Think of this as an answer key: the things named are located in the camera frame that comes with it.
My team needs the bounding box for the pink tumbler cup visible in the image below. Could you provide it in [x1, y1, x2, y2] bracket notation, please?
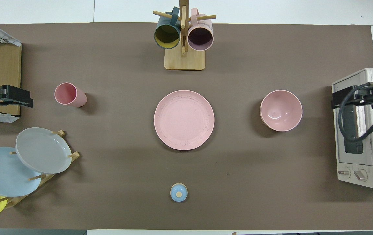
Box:
[54, 82, 88, 107]

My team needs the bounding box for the pink bowl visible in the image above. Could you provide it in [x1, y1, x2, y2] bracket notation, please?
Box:
[260, 90, 303, 132]

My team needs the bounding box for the grey plate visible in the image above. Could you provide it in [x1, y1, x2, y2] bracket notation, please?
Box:
[16, 127, 72, 174]

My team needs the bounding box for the light blue plate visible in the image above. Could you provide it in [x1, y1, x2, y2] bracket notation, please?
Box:
[0, 147, 43, 197]

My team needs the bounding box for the wooden plate rack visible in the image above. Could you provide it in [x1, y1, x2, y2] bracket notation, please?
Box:
[0, 130, 80, 209]

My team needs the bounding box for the brown table mat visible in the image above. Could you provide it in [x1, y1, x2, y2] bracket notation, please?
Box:
[0, 22, 373, 230]

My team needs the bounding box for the pale pink mug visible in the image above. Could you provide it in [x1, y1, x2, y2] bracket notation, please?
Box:
[187, 8, 214, 52]

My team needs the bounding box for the dark teal mug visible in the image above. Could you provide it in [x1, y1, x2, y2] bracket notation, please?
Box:
[154, 7, 181, 50]

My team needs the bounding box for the pink speckled plate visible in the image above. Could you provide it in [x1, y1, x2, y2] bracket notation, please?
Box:
[154, 90, 215, 151]

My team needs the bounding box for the wooden mug tree stand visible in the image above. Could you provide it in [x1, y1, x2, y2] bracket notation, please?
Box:
[153, 0, 216, 71]

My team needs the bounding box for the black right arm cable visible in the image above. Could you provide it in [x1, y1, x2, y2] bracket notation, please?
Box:
[337, 82, 373, 143]

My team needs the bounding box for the wooden shelf with wire basket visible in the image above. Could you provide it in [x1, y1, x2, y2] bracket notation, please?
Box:
[0, 16, 22, 123]

